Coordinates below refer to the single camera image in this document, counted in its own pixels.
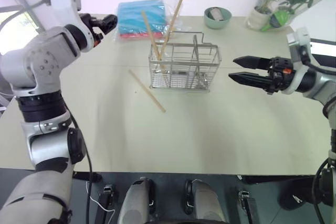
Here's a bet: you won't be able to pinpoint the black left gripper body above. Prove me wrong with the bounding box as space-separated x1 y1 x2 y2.
80 13 106 48

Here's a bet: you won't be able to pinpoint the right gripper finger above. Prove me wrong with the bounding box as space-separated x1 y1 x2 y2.
228 71 271 91
233 56 274 71

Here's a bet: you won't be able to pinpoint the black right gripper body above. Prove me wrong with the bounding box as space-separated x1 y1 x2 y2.
265 56 293 96

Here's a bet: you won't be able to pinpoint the metal spoon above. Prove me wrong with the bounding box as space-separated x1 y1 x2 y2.
196 71 212 90

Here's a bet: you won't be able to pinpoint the folded blue and red cloths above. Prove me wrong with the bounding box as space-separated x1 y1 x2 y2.
117 0 168 40

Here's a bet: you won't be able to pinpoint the wooden chopstick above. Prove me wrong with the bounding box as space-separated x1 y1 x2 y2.
156 0 185 61
128 69 167 113
141 10 169 79

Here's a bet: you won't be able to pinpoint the green plastic scoop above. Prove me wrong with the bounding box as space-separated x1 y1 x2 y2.
260 10 289 32

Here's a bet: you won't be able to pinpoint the green bowl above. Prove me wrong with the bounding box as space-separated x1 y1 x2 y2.
204 6 233 30

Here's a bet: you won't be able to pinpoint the grey object in bowl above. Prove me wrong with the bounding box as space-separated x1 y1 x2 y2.
208 8 224 22

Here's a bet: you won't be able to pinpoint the clear plastic bag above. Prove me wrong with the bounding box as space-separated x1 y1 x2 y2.
113 0 190 43

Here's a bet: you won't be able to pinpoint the grey rounded robot leg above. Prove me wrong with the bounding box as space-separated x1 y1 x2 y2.
117 177 159 224
184 178 224 224

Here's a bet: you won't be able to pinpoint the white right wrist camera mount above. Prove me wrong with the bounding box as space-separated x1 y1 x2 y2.
285 26 313 95

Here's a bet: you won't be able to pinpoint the grey left wrist cable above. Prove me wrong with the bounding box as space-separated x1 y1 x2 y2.
0 0 52 36

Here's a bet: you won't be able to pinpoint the metal wire basket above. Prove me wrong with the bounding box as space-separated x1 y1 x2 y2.
148 31 220 93

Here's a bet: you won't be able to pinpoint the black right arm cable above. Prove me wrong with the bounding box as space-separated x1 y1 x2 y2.
312 157 336 207

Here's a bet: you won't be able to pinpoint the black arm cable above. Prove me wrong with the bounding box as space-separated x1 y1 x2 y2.
68 112 95 210
312 157 336 207

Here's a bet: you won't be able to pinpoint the black metal bracket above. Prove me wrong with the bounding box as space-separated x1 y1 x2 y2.
237 189 260 224
97 185 116 224

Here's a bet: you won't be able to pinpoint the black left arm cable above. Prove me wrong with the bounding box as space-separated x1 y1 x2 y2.
68 112 95 210

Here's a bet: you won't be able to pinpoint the thin white wire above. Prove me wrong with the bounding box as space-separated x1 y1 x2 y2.
90 196 117 224

